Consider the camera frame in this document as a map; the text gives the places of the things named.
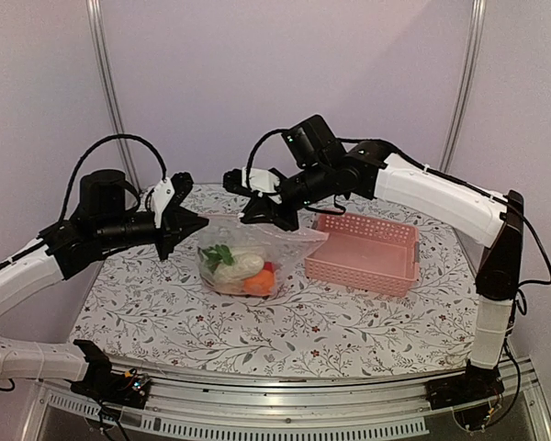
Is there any left aluminium corner post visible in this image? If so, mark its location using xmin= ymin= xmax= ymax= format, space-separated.
xmin=85 ymin=0 xmax=141 ymax=190

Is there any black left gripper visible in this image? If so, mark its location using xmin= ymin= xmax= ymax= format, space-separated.
xmin=96 ymin=207 xmax=208 ymax=259

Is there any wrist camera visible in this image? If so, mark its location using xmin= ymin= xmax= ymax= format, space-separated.
xmin=222 ymin=168 xmax=281 ymax=198
xmin=145 ymin=172 xmax=194 ymax=229

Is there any floral patterned table mat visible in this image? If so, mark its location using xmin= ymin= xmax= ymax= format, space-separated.
xmin=71 ymin=197 xmax=478 ymax=378

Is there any pink perforated plastic basket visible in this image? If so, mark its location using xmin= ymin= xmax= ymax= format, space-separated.
xmin=305 ymin=213 xmax=420 ymax=297

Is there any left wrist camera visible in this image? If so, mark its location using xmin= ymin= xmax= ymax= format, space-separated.
xmin=145 ymin=172 xmax=194 ymax=229

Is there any aluminium corner post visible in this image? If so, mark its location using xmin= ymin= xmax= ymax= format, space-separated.
xmin=439 ymin=0 xmax=487 ymax=173
xmin=85 ymin=0 xmax=141 ymax=190

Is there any white oblong vegetable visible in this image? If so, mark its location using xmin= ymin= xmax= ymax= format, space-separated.
xmin=233 ymin=253 xmax=264 ymax=276
xmin=213 ymin=266 xmax=253 ymax=284

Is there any orange crinkled fruit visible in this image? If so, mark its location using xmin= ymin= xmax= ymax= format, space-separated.
xmin=243 ymin=269 xmax=276 ymax=296

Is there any clear zip top bag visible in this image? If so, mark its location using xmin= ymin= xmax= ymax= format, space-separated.
xmin=197 ymin=215 xmax=329 ymax=297

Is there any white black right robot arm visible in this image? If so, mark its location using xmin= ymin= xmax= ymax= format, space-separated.
xmin=240 ymin=115 xmax=524 ymax=410

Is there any green leafy vegetable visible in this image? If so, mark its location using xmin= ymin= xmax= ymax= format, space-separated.
xmin=202 ymin=244 xmax=234 ymax=266

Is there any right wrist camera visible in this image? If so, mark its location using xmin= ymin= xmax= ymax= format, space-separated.
xmin=222 ymin=168 xmax=281 ymax=198

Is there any white oblong vegetable front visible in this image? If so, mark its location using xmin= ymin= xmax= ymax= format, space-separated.
xmin=213 ymin=266 xmax=253 ymax=284

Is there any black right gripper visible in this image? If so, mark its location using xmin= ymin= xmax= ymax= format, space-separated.
xmin=242 ymin=159 xmax=334 ymax=230

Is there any red crinkled fruit front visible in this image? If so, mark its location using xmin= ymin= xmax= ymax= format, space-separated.
xmin=263 ymin=262 xmax=276 ymax=274

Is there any aluminium front rail frame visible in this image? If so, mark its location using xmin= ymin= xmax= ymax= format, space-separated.
xmin=21 ymin=357 xmax=551 ymax=440

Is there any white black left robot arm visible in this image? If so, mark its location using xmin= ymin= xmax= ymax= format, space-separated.
xmin=0 ymin=169 xmax=208 ymax=409

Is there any right aluminium corner post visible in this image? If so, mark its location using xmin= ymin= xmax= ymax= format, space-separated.
xmin=439 ymin=0 xmax=487 ymax=173

